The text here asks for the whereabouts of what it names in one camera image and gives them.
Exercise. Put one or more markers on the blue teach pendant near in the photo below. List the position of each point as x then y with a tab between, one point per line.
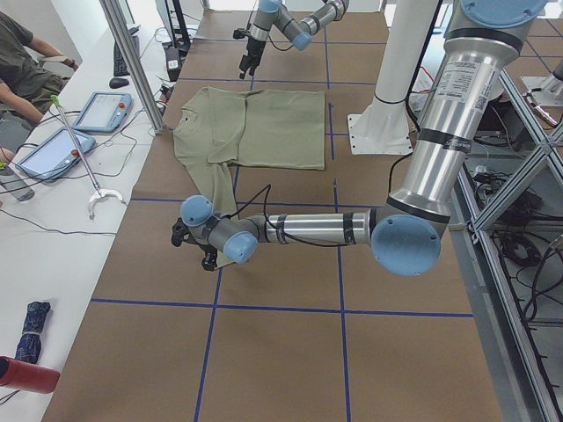
51	159

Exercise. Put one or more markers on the black computer mouse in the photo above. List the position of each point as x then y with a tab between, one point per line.
117	82

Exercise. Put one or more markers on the reacher grabber tool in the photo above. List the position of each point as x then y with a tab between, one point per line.
99	192

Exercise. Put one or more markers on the blue teach pendant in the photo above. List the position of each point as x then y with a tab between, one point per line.
51	159
103	113

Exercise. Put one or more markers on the aluminium frame post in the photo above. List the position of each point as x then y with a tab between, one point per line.
118	26

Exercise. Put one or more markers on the aluminium frame rack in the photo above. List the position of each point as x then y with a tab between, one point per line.
482	220

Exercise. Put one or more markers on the black keyboard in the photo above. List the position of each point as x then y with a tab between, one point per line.
120	67

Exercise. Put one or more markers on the clear water bottle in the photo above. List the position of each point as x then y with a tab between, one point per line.
14	184

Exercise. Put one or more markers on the red cylinder bottle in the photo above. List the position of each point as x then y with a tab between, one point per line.
17	374

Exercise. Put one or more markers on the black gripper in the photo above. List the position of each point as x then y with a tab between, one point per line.
207	258
252	47

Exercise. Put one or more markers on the light green long-sleeve shirt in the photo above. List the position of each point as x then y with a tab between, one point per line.
266	128

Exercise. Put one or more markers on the folded dark blue umbrella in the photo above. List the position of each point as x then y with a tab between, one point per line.
29	346

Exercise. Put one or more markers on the black power adapter box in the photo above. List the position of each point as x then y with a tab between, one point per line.
173	63

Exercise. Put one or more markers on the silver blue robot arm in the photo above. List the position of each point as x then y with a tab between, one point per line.
404	234
298	33

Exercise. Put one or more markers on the blue teach pendant far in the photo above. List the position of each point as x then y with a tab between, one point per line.
103	113

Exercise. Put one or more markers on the seated person in green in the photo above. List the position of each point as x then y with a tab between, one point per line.
26	87

